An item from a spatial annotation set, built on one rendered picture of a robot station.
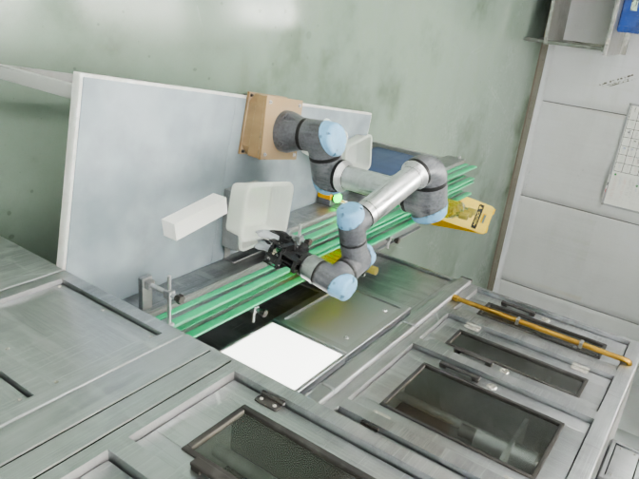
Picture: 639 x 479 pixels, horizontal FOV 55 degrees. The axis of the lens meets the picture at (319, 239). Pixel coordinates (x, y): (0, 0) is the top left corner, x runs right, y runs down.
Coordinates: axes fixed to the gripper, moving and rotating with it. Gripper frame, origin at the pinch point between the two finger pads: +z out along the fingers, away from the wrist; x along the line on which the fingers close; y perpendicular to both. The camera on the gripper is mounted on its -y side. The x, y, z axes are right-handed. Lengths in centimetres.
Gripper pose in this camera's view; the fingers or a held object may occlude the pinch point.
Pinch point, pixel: (260, 234)
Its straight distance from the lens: 185.0
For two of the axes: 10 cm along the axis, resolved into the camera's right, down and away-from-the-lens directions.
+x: -2.9, 9.0, 3.4
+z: -7.7, -4.3, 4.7
